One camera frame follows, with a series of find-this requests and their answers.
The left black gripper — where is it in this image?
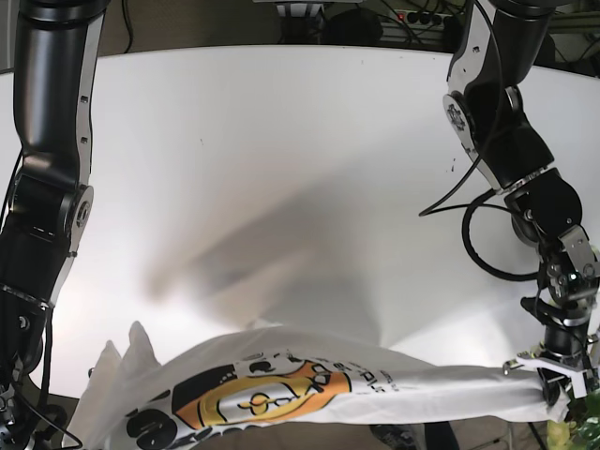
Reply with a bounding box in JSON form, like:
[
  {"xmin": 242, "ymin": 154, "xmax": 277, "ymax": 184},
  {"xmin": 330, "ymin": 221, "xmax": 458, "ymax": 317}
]
[{"xmin": 502, "ymin": 319, "xmax": 599, "ymax": 407}]

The white printed T-shirt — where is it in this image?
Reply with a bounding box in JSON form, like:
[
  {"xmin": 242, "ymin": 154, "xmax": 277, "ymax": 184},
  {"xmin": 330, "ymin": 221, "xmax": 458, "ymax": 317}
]
[{"xmin": 68, "ymin": 323, "xmax": 569, "ymax": 449}]

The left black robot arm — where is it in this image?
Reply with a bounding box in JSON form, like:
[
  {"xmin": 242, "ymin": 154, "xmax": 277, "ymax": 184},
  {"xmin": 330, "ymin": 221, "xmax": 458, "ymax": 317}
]
[{"xmin": 443, "ymin": 1, "xmax": 599, "ymax": 404}]

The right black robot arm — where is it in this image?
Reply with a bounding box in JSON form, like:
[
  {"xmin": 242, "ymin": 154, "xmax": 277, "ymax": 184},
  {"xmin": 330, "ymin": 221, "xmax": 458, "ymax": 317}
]
[{"xmin": 1, "ymin": 1, "xmax": 108, "ymax": 449}]

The green potted plant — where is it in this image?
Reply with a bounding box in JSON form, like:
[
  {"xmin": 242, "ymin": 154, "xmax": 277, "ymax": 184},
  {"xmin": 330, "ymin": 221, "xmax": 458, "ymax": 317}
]
[{"xmin": 547, "ymin": 390, "xmax": 599, "ymax": 450}]

